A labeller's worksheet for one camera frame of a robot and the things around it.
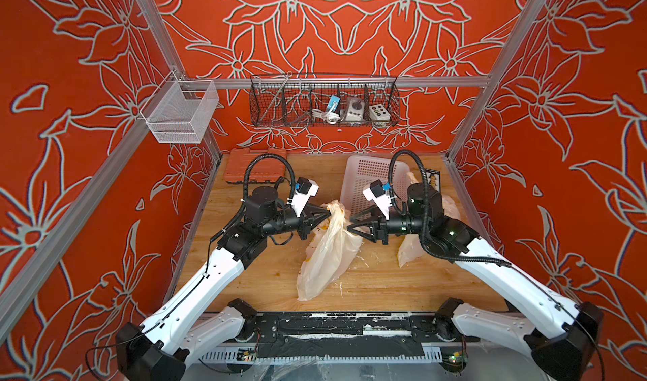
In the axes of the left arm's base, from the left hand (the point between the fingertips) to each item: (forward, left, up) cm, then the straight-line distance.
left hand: (329, 211), depth 66 cm
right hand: (-5, -5, 0) cm, 7 cm away
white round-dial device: (+43, -7, +3) cm, 43 cm away
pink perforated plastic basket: (+39, -12, -26) cm, 48 cm away
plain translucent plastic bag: (-10, 0, -3) cm, 11 cm away
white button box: (+46, -17, 0) cm, 49 cm away
